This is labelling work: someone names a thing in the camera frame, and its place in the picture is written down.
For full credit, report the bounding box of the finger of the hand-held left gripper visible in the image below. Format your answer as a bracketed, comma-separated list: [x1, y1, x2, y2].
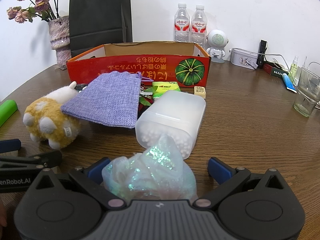
[0, 151, 62, 174]
[0, 139, 22, 158]

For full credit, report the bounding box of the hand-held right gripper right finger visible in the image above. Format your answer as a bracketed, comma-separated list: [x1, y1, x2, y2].
[194, 157, 284, 209]

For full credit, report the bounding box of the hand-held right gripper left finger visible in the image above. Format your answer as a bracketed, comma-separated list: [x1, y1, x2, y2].
[32, 157, 125, 209]

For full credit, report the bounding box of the yellow white plush toy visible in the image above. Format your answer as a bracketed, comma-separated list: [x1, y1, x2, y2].
[23, 81, 82, 150]

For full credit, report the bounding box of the iridescent organza pouch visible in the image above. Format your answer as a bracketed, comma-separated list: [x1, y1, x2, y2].
[101, 134, 198, 203]

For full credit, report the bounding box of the translucent cotton swab container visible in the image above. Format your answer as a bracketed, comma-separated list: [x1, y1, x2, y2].
[135, 90, 207, 160]

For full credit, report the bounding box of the purple burlap drawstring pouch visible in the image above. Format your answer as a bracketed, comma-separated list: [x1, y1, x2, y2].
[61, 71, 153, 129]

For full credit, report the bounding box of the green tissue packet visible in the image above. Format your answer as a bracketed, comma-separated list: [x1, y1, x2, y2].
[152, 81, 181, 100]

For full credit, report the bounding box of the orange cardboard box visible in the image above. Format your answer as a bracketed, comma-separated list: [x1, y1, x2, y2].
[66, 41, 212, 88]

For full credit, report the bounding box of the green foam roll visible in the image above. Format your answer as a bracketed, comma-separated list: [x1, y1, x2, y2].
[0, 99, 18, 128]

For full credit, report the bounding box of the beige eraser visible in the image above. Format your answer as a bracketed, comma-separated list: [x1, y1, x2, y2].
[194, 86, 207, 99]

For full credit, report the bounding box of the metal hair clip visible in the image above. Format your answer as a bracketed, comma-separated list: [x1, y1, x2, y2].
[139, 87, 153, 98]

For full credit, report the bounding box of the blue white tube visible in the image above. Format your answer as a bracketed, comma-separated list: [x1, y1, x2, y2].
[282, 76, 298, 93]

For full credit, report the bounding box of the clear glass cup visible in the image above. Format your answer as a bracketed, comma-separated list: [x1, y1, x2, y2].
[293, 67, 320, 117]

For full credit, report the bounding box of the red carton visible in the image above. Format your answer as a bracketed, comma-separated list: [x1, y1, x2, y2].
[262, 62, 277, 75]

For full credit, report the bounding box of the grey tin box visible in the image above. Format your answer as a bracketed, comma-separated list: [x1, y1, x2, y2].
[230, 48, 258, 70]

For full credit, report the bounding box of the green carton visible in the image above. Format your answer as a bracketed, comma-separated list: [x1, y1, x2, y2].
[272, 67, 289, 77]

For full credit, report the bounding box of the mottled pink vase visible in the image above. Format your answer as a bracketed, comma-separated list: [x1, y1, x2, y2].
[48, 16, 73, 65]

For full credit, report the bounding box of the small green spray bottle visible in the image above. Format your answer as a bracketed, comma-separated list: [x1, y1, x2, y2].
[290, 56, 300, 85]

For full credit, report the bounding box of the black upright device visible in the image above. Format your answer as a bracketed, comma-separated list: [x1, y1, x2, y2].
[257, 40, 267, 69]

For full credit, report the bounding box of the white robot speaker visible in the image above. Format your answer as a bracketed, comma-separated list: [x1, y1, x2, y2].
[206, 29, 229, 63]

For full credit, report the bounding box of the clear water bottle red label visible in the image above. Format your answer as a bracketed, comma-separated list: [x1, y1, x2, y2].
[174, 3, 191, 43]
[191, 4, 208, 49]

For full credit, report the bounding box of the black paper bag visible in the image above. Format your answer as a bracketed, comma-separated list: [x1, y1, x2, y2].
[69, 0, 133, 58]

